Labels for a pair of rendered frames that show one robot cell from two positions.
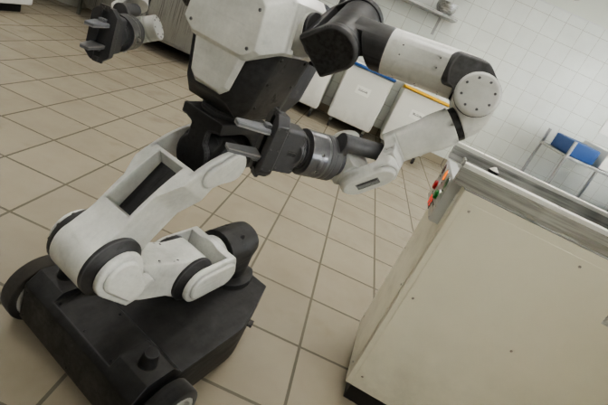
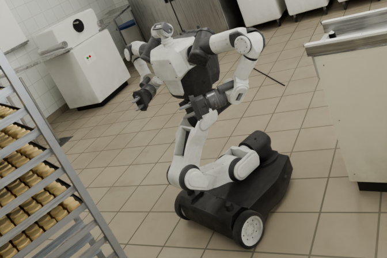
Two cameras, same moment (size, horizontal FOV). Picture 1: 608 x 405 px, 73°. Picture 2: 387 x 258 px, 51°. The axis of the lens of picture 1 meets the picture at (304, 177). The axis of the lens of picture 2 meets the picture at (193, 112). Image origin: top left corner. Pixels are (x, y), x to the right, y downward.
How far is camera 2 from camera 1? 1.25 m
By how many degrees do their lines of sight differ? 32
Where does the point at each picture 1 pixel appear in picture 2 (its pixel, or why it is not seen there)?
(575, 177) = not seen: outside the picture
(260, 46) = (178, 74)
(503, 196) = (332, 48)
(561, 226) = (368, 42)
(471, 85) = (237, 44)
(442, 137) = (246, 65)
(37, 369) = (203, 234)
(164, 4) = (188, 20)
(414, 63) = (221, 46)
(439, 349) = (374, 137)
